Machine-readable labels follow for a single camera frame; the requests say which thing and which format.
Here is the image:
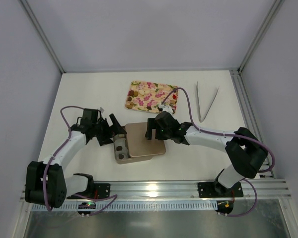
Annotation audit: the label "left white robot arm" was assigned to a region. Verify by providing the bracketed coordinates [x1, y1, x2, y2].
[24, 108, 126, 211]

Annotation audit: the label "beige tin lid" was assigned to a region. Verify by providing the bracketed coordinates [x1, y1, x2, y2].
[125, 122, 166, 159]

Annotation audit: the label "beige tin box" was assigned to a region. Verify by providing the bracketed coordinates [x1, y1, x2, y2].
[113, 134, 152, 164]

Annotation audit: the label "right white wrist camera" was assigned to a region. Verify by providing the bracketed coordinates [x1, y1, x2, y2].
[158, 104, 173, 115]

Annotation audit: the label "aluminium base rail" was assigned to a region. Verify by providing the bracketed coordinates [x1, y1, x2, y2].
[19, 178, 293, 211]

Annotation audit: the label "floral tray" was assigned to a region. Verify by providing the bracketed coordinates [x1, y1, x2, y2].
[125, 81, 178, 114]

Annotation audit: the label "metal tongs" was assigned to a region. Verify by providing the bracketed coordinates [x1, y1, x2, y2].
[196, 82, 220, 122]

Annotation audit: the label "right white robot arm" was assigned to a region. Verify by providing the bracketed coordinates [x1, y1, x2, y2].
[145, 111, 268, 197]

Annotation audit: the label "purple cable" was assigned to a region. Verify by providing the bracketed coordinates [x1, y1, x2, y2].
[43, 106, 119, 216]
[160, 87, 276, 218]

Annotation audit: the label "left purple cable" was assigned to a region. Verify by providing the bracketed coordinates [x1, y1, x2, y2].
[43, 106, 119, 216]

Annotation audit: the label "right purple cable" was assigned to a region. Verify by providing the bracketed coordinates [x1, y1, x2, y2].
[160, 87, 276, 218]

